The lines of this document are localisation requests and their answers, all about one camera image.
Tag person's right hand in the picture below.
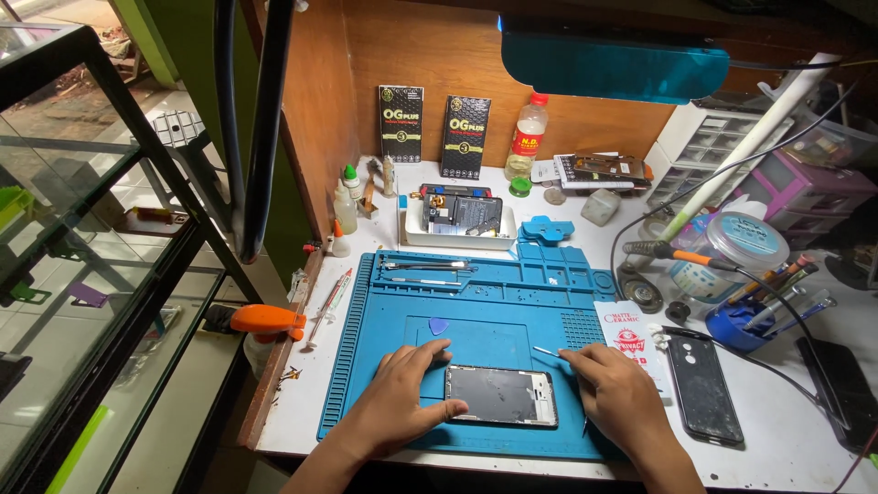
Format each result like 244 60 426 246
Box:
557 342 679 459

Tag person's left hand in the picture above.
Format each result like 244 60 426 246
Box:
346 339 471 458

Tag thin metal tweezers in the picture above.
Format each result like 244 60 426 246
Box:
533 345 589 438

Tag smartphone with white frame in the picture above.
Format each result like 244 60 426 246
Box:
444 364 560 430

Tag white screen protector packet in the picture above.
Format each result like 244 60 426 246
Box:
593 299 675 400

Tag black phone case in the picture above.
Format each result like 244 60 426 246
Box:
661 327 746 448

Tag round metal disc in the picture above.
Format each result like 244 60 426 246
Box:
616 263 665 315

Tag clear syringe with red markings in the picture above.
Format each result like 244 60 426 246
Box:
306 267 353 349

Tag blue silicone repair mat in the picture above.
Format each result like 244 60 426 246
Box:
316 242 626 461

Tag blue cup of tools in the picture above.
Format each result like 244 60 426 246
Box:
704 254 838 354

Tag spray bottle with orange trigger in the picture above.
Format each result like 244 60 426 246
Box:
229 303 308 380

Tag soldering iron with orange grip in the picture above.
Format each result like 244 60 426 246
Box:
621 239 742 273

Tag white plastic tray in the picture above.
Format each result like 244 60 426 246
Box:
403 200 519 252

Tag blue plastic phone holder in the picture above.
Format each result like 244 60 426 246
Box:
516 215 576 245

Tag clear plastic jar with lid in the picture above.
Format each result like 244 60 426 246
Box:
668 210 792 304

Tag translucent plastic cube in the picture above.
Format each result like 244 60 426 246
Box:
580 188 622 228

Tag opened phone with battery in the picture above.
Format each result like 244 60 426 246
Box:
421 193 504 238

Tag clear squeeze bottle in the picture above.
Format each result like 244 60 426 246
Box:
332 179 359 236

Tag black phone with red edge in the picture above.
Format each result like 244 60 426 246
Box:
419 183 494 199

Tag black flat device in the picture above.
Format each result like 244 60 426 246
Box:
795 335 878 455

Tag stack of phone parts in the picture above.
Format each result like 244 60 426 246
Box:
551 151 654 191

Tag white small-drawer organizer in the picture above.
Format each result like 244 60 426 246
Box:
643 95 798 215

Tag black printed packet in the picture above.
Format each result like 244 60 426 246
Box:
378 84 425 165
440 95 493 181

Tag purple plastic drawer unit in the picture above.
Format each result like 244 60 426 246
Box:
735 150 878 249

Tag clear bottle with red cap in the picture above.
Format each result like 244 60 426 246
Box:
503 92 550 182

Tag long white tube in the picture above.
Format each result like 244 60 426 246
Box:
657 53 842 242

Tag black curved pole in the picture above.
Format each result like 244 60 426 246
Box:
213 0 297 266

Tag clear plastic storage box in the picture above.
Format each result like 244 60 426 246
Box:
782 102 878 169

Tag grey plastic stool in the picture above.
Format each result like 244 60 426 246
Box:
130 108 230 227

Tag glass display cabinet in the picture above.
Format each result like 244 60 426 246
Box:
0 24 265 494

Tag black-handled metal tweezers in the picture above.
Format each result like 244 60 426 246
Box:
380 258 479 273

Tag black cable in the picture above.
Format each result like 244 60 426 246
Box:
609 74 862 430

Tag wooden-handled tool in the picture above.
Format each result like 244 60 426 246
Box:
361 158 382 220

